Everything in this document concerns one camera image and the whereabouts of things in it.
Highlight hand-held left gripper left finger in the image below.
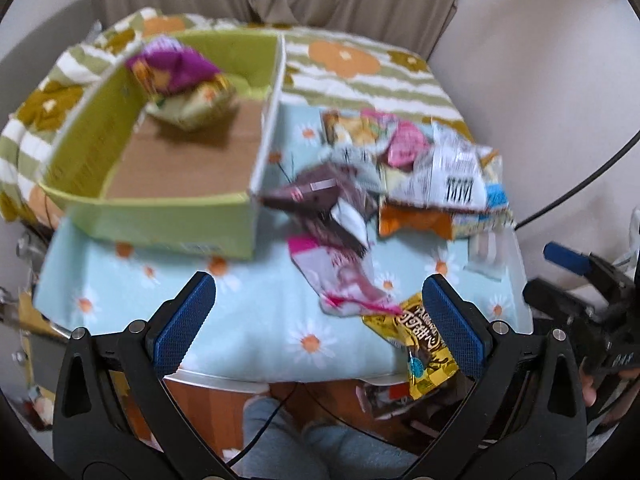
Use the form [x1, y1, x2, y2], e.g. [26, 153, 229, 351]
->
[52, 270, 236, 480]

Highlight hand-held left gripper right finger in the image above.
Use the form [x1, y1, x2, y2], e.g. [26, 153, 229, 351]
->
[410, 274, 587, 480]

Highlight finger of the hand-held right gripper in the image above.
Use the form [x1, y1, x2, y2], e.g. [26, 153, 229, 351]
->
[522, 277, 608, 326]
[543, 241, 621, 286]

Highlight gold snack packet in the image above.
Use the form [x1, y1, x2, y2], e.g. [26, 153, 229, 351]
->
[361, 292, 460, 401]

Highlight green cardboard box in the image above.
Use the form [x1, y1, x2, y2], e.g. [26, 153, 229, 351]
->
[37, 27, 287, 261]

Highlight orange snack packet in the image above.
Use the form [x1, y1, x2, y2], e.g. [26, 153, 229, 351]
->
[377, 200, 516, 238]

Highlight white and blue snack packet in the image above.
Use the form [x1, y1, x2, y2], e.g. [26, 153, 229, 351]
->
[380, 120, 511, 211]

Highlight pink and white snack packet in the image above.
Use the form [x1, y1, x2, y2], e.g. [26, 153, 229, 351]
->
[287, 235, 401, 318]

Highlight dark brown snack packet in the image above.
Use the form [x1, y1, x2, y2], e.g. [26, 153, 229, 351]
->
[260, 162, 381, 253]

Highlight round pink snack packet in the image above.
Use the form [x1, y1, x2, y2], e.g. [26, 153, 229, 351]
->
[360, 110, 433, 168]

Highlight silver white snack packet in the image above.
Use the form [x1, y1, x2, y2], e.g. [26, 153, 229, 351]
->
[327, 147, 388, 193]

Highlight beige snack packet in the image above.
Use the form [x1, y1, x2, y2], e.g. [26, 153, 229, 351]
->
[320, 110, 396, 148]

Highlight person's right hand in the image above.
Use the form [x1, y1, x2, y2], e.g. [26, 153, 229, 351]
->
[580, 357, 640, 411]

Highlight light blue daisy cloth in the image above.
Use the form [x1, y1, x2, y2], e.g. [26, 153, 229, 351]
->
[32, 100, 533, 386]

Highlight small white wrapper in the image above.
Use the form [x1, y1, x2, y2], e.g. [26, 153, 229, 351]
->
[467, 232, 506, 278]

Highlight person's grey trousers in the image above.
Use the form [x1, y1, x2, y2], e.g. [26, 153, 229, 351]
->
[240, 395, 421, 480]

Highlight green yellow snack packet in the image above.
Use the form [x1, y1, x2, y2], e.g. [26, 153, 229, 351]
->
[145, 72, 238, 131]

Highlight green striped floral blanket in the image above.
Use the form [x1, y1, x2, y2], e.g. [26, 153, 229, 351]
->
[0, 7, 473, 221]

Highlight purple snack packet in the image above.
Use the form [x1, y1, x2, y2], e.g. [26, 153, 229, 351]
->
[125, 40, 221, 96]

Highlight thick black cable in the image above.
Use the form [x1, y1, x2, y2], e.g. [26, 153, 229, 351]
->
[512, 130, 640, 231]

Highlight thin black cable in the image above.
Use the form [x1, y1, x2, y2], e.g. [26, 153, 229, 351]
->
[222, 382, 361, 466]

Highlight chrome metal frame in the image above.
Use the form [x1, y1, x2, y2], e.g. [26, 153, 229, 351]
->
[0, 232, 71, 341]

